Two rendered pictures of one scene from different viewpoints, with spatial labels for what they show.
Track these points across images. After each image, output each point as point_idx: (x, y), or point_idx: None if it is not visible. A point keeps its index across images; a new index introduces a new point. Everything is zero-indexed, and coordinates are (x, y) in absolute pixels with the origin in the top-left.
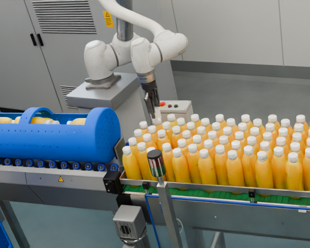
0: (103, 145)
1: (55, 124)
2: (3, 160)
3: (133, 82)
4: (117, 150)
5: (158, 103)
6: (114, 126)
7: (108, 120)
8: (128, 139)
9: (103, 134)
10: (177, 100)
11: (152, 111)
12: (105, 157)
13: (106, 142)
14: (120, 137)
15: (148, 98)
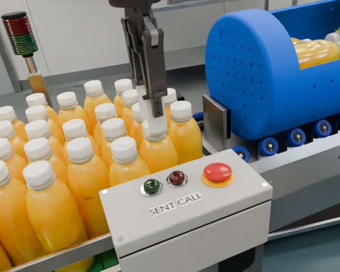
0: (216, 77)
1: (297, 5)
2: None
3: None
4: (204, 106)
5: (145, 88)
6: (253, 91)
7: (240, 54)
8: None
9: (221, 60)
10: (182, 220)
11: (131, 72)
12: (213, 97)
13: (223, 81)
14: (257, 131)
15: (121, 19)
